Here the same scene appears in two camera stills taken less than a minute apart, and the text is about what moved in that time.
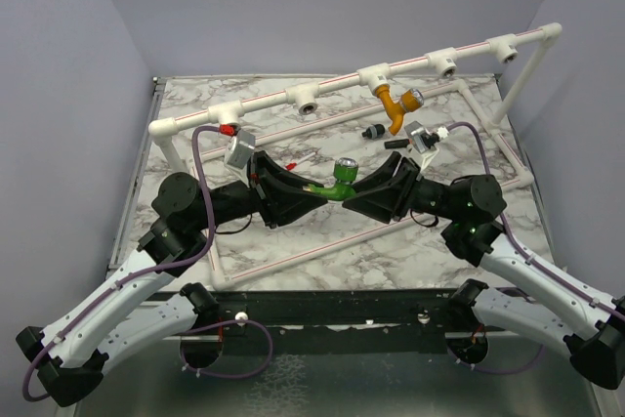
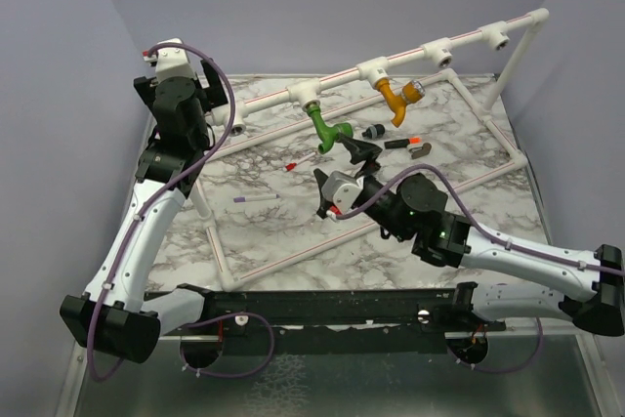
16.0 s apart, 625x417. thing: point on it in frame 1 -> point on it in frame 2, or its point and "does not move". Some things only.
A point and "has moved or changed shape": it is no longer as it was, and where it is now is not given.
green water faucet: [346, 170] has moved or changed shape
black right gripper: [379, 202] -> [361, 151]
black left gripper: [285, 207] -> [215, 97]
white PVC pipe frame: [306, 97] has moved or changed shape
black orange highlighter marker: [397, 144] does not move
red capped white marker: [292, 165] does not move
